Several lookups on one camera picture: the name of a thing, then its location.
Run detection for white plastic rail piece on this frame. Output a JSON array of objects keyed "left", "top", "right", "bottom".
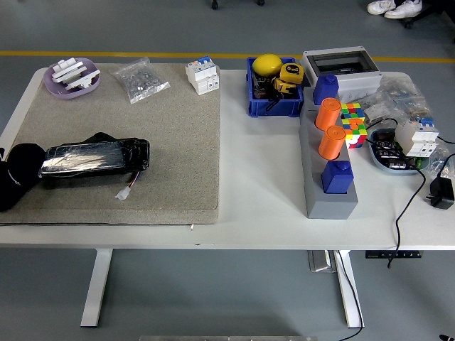
[
  {"left": 63, "top": 69, "right": 102, "bottom": 90},
  {"left": 52, "top": 56, "right": 78, "bottom": 72},
  {"left": 51, "top": 62, "right": 85, "bottom": 83}
]

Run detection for grey block holder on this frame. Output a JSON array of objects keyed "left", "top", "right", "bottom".
[{"left": 298, "top": 85, "right": 359, "bottom": 220}]

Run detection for grey metal box under table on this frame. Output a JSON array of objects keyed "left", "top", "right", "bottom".
[{"left": 307, "top": 250, "right": 337, "bottom": 274}]

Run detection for white breaker with blue levers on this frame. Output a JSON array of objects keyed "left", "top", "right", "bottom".
[{"left": 394, "top": 117, "right": 440, "bottom": 158}]

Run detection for clear bag of screws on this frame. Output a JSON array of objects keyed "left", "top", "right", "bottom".
[{"left": 109, "top": 56, "right": 171, "bottom": 105}]

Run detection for grey electrical enclosure box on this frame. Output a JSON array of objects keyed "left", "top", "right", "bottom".
[{"left": 301, "top": 45, "right": 383, "bottom": 103}]

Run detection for white table leg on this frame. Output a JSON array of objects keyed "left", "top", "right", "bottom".
[
  {"left": 80, "top": 248, "right": 114, "bottom": 328},
  {"left": 333, "top": 249, "right": 365, "bottom": 330}
]

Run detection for yellow dome-shaped object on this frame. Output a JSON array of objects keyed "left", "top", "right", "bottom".
[{"left": 252, "top": 53, "right": 284, "bottom": 79}]

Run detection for black power adapter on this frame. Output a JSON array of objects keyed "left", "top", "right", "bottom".
[{"left": 425, "top": 176, "right": 455, "bottom": 210}]

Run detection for dark components in dish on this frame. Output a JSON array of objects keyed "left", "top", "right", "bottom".
[{"left": 372, "top": 129, "right": 417, "bottom": 170}]

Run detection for multicolour puzzle cube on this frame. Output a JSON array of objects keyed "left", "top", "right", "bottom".
[{"left": 340, "top": 102, "right": 368, "bottom": 149}]

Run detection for black cable across table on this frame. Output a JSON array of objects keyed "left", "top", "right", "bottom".
[{"left": 365, "top": 117, "right": 427, "bottom": 270}]

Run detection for grey-brown felt mat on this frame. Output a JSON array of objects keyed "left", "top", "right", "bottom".
[{"left": 0, "top": 63, "right": 221, "bottom": 226}]

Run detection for light blue oval dish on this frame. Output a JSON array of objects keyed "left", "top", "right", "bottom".
[{"left": 367, "top": 127, "right": 431, "bottom": 175}]

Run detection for yellow round tape measure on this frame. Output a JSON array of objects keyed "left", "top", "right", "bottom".
[{"left": 279, "top": 63, "right": 306, "bottom": 86}]

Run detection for black cable under table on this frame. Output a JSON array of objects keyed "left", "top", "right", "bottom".
[{"left": 333, "top": 250, "right": 364, "bottom": 341}]

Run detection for black office chair base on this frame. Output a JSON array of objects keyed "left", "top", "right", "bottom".
[{"left": 394, "top": 0, "right": 455, "bottom": 29}]

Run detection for red wire with white plug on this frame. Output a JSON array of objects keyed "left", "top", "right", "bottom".
[{"left": 115, "top": 171, "right": 141, "bottom": 201}]

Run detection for blue plastic bin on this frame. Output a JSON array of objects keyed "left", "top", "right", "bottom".
[{"left": 245, "top": 55, "right": 305, "bottom": 118}]

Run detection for yellow and black tape measure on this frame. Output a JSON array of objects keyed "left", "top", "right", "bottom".
[{"left": 272, "top": 77, "right": 300, "bottom": 99}]

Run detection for clear crumpled plastic bag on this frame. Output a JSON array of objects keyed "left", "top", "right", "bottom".
[{"left": 422, "top": 136, "right": 455, "bottom": 178}]

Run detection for white circuit breaker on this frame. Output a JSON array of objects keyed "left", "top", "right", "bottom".
[{"left": 184, "top": 55, "right": 220, "bottom": 96}]

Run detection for orange cylinder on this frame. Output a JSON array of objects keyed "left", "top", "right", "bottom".
[
  {"left": 315, "top": 97, "right": 343, "bottom": 131},
  {"left": 318, "top": 125, "right": 346, "bottom": 161}
]

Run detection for black table control panel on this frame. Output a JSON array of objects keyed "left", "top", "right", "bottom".
[{"left": 365, "top": 250, "right": 424, "bottom": 259}]

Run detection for clear bag of small parts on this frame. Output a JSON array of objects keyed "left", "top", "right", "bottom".
[{"left": 362, "top": 75, "right": 433, "bottom": 124}]

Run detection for white shoe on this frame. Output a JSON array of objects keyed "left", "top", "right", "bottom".
[
  {"left": 383, "top": 0, "right": 424, "bottom": 21},
  {"left": 367, "top": 0, "right": 397, "bottom": 16}
]

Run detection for blue block with knob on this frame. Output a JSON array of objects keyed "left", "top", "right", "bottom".
[
  {"left": 321, "top": 160, "right": 355, "bottom": 195},
  {"left": 312, "top": 73, "right": 339, "bottom": 107}
]

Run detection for black film-wrapped panel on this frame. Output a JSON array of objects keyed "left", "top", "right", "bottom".
[{"left": 38, "top": 132, "right": 151, "bottom": 190}]

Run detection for dark brown small part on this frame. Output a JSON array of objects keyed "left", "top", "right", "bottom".
[{"left": 252, "top": 75, "right": 274, "bottom": 100}]

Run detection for purple oval dish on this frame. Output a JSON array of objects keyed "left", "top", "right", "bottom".
[{"left": 42, "top": 57, "right": 101, "bottom": 99}]

